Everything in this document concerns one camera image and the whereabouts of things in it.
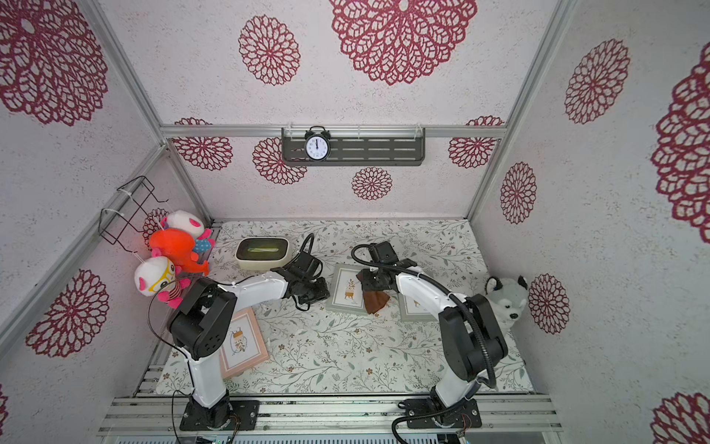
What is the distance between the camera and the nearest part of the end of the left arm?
2.41ft

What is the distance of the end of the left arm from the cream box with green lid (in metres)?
0.21

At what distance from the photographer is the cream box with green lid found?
3.31ft
